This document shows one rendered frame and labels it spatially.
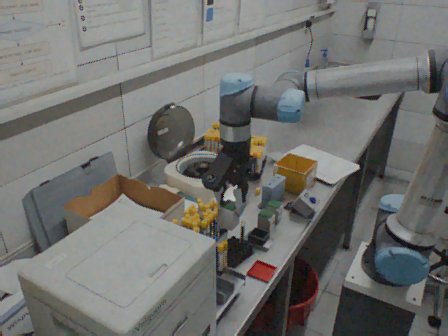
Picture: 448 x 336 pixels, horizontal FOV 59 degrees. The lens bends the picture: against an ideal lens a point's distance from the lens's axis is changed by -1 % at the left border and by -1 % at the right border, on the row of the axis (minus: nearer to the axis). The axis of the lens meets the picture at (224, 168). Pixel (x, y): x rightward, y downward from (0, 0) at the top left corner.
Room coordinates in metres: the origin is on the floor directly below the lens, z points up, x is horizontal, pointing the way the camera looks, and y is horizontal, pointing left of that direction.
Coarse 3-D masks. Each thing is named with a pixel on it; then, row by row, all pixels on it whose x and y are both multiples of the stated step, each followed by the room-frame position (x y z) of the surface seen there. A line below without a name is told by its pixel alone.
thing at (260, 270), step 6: (258, 264) 0.91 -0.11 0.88; (264, 264) 0.91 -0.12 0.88; (252, 270) 0.89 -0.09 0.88; (258, 270) 0.89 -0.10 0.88; (264, 270) 0.89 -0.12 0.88; (270, 270) 0.89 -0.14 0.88; (276, 270) 0.89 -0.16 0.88; (252, 276) 0.86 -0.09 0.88; (258, 276) 0.86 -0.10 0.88; (264, 276) 0.86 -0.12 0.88; (270, 276) 0.86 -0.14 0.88
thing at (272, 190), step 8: (280, 176) 1.28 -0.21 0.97; (264, 184) 1.22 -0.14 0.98; (272, 184) 1.22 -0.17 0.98; (280, 184) 1.24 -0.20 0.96; (264, 192) 1.21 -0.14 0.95; (272, 192) 1.20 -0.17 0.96; (280, 192) 1.25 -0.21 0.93; (264, 200) 1.21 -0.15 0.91; (280, 200) 1.25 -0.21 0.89; (264, 208) 1.21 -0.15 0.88
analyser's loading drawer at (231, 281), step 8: (224, 272) 0.84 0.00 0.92; (232, 272) 0.83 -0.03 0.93; (240, 272) 0.82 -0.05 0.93; (216, 280) 0.79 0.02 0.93; (224, 280) 0.78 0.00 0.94; (232, 280) 0.81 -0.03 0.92; (240, 280) 0.81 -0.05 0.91; (216, 288) 0.78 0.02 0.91; (224, 288) 0.78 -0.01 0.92; (232, 288) 0.76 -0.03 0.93; (216, 296) 0.74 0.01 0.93; (224, 296) 0.72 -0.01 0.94; (232, 296) 0.75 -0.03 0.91; (224, 304) 0.72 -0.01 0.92; (216, 312) 0.70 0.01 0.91
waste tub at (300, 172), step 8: (288, 152) 1.48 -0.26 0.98; (280, 160) 1.41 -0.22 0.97; (288, 160) 1.47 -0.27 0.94; (296, 160) 1.45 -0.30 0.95; (304, 160) 1.44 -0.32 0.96; (312, 160) 1.42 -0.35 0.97; (280, 168) 1.35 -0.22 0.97; (288, 168) 1.47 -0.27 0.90; (296, 168) 1.45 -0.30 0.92; (304, 168) 1.43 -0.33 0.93; (312, 168) 1.36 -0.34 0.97; (288, 176) 1.33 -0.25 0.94; (296, 176) 1.32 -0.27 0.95; (304, 176) 1.30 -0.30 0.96; (312, 176) 1.37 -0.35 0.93; (288, 184) 1.33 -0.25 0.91; (296, 184) 1.31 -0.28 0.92; (304, 184) 1.31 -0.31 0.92; (312, 184) 1.38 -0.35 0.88; (296, 192) 1.31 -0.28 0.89
